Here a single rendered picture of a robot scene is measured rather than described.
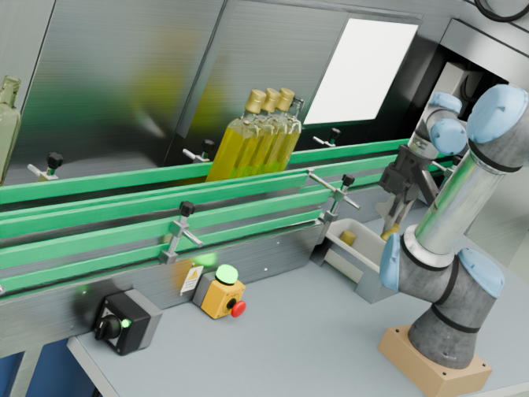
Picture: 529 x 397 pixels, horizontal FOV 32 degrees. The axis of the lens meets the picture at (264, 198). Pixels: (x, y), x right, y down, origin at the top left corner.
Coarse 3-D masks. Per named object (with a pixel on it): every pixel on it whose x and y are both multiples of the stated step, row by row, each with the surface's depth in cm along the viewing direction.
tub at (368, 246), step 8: (336, 224) 238; (344, 224) 242; (352, 224) 245; (360, 224) 244; (328, 232) 231; (336, 232) 241; (360, 232) 244; (368, 232) 242; (336, 240) 229; (360, 240) 244; (368, 240) 243; (376, 240) 241; (344, 248) 229; (352, 248) 228; (360, 248) 244; (368, 248) 243; (376, 248) 241; (360, 256) 226; (368, 256) 243; (376, 256) 241; (368, 264) 225; (376, 264) 241
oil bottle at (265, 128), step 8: (256, 120) 206; (264, 128) 206; (272, 128) 208; (264, 136) 207; (256, 144) 206; (264, 144) 209; (256, 152) 208; (264, 152) 211; (256, 160) 210; (248, 168) 209; (256, 168) 212
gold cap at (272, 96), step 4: (268, 88) 205; (268, 92) 204; (272, 92) 204; (276, 92) 205; (268, 96) 204; (272, 96) 204; (276, 96) 204; (264, 100) 205; (268, 100) 204; (272, 100) 204; (276, 100) 205; (264, 104) 205; (268, 104) 204; (272, 104) 204; (276, 104) 206; (264, 108) 205; (268, 108) 205; (272, 108) 205; (272, 112) 206
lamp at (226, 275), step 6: (222, 270) 190; (228, 270) 190; (234, 270) 191; (216, 276) 191; (222, 276) 190; (228, 276) 190; (234, 276) 190; (222, 282) 190; (228, 282) 190; (234, 282) 191
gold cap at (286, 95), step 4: (284, 88) 210; (280, 92) 209; (284, 92) 208; (288, 92) 209; (292, 92) 210; (280, 96) 209; (284, 96) 208; (288, 96) 208; (292, 96) 209; (280, 100) 209; (284, 100) 209; (288, 100) 209; (280, 104) 209; (284, 104) 209; (288, 104) 210; (276, 108) 210; (280, 108) 209; (284, 108) 210; (288, 108) 211
